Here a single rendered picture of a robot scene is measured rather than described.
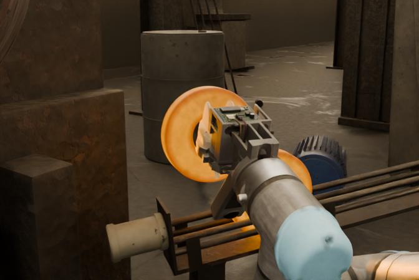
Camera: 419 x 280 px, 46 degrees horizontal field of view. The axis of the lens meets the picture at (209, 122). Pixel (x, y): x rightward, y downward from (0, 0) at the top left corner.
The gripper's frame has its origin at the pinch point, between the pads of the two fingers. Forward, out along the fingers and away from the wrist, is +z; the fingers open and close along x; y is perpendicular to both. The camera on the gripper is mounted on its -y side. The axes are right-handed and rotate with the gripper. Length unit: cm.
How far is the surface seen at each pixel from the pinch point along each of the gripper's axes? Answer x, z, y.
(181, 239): 6.1, -8.6, -15.5
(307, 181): -17.1, -5.2, -10.0
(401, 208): -36.1, -8.6, -16.2
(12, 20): 28.0, 0.7, 16.6
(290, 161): -13.7, -4.1, -6.2
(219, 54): -90, 227, -72
